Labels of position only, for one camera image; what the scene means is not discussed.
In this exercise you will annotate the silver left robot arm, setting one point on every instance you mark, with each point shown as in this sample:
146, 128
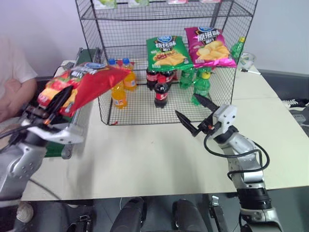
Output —
17, 164

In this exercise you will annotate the red capped bottle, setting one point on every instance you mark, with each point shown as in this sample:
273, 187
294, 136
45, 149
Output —
119, 63

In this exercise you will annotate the green white snack package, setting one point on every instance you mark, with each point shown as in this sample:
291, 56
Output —
138, 2

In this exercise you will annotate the red potato chips bag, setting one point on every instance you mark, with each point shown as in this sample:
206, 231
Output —
94, 84

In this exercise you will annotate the dark rounded shape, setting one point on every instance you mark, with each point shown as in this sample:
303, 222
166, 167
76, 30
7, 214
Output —
186, 215
131, 215

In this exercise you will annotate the pink snack package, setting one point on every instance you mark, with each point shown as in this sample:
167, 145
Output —
177, 1

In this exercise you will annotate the orange soda bottle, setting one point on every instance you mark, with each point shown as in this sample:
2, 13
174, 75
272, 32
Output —
119, 97
130, 81
111, 62

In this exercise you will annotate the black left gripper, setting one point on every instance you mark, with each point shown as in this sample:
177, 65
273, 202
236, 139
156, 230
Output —
36, 112

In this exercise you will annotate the cola bottle red label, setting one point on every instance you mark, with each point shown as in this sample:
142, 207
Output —
161, 94
169, 76
150, 78

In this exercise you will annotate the clear plastic bag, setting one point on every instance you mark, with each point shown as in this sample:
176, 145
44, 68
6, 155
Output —
247, 60

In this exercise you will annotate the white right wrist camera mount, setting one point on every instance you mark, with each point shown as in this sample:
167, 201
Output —
227, 114

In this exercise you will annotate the grey box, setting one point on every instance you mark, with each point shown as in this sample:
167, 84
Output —
300, 118

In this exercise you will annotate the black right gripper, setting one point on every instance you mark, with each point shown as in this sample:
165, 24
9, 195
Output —
208, 125

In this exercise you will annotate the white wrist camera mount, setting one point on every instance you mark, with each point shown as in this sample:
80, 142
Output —
62, 136
227, 114

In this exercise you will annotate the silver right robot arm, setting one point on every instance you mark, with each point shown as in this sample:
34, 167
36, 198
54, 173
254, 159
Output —
248, 174

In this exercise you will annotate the black metal bracket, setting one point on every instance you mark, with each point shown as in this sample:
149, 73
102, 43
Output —
217, 212

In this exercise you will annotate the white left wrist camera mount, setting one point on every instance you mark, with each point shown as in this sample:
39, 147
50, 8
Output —
62, 136

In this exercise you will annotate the magenta potato chips bag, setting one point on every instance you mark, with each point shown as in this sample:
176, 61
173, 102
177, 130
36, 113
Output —
210, 48

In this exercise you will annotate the green potato chips bag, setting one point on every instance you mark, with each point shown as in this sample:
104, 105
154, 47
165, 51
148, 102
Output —
169, 52

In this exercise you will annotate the green soda bottle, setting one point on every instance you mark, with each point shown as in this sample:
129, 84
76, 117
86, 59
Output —
201, 88
237, 49
187, 78

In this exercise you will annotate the black floor equipment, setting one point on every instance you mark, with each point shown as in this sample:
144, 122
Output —
80, 222

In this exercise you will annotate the white shoe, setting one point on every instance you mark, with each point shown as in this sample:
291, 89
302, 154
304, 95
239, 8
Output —
24, 212

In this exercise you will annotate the person in white shirt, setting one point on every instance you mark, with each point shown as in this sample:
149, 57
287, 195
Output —
12, 72

